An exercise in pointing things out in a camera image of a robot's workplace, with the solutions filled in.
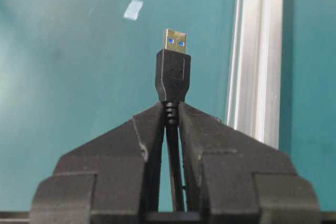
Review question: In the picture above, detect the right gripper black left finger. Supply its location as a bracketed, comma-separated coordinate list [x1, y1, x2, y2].
[29, 102, 164, 223]

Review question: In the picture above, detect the black USB cable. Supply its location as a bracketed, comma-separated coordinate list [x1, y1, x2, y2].
[154, 28, 192, 213]

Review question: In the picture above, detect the aluminium extrusion square frame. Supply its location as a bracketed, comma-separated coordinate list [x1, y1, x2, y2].
[225, 0, 283, 148]

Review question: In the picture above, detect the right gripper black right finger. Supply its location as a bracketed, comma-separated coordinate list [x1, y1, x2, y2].
[179, 103, 321, 223]

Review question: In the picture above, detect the pale tape patch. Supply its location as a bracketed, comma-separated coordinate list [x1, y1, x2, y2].
[123, 0, 143, 21]

